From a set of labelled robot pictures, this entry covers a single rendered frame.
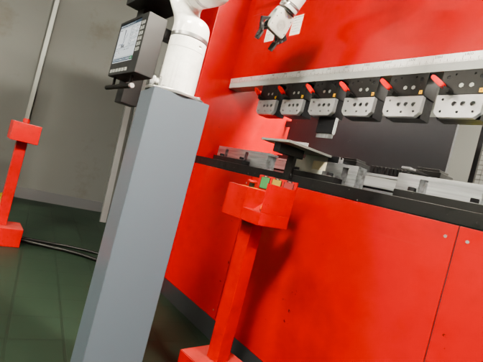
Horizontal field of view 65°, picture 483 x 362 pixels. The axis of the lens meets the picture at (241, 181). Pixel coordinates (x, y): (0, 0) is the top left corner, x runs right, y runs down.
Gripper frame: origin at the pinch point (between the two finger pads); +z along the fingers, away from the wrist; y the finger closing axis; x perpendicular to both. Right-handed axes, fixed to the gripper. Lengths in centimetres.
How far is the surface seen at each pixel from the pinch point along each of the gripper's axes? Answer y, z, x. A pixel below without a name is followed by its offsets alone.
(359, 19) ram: 26.4, -32.7, -11.2
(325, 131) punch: 37.1, 14.4, -26.3
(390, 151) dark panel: 87, 1, -28
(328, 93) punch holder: 31.9, -0.3, -18.1
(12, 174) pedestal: -33, 153, 100
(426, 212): 21, 17, -92
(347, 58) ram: 29.0, -16.5, -17.1
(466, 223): 20, 13, -103
